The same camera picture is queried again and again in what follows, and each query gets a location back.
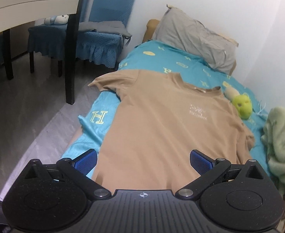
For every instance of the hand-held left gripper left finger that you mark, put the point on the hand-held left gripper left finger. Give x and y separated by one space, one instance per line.
85 161

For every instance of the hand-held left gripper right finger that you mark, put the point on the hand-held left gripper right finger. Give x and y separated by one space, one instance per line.
198 160

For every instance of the tan t-shirt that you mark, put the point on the tan t-shirt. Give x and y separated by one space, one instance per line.
162 126

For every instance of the green plush toy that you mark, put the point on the green plush toy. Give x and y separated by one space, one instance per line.
240 102

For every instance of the light green fleece blanket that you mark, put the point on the light green fleece blanket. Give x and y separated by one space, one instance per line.
281 145

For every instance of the grey pillow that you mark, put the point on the grey pillow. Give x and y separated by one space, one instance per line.
197 37

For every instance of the blue covered chair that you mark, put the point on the blue covered chair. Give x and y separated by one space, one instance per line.
96 29

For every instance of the grey folded cloth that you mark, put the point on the grey folded cloth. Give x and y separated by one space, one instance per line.
103 26

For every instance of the white and blue plush toy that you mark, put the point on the white and blue plush toy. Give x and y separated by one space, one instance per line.
56 19

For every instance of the white table with black legs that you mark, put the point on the white table with black legs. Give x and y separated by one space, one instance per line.
35 12

